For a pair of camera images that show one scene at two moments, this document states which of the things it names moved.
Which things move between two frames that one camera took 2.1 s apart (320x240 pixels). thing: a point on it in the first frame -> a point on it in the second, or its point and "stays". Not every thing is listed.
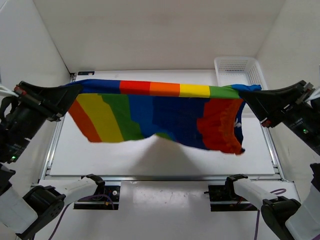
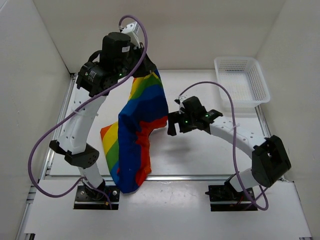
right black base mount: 223,198 stays
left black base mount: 107,198 stays
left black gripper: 51,101 -> 147,67
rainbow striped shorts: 200,116 -> 126,142
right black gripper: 271,103 -> 174,117
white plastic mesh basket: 231,70 stays
